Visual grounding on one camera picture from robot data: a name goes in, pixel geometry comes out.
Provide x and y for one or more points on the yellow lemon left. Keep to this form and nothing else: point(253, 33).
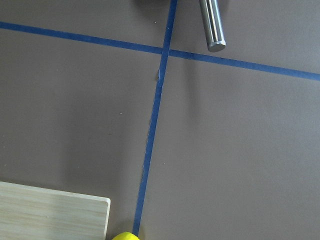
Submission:
point(125, 236)

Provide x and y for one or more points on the metal scoop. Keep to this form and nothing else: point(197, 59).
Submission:
point(213, 27)

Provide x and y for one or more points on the wooden cutting board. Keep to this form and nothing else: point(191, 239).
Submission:
point(34, 213)

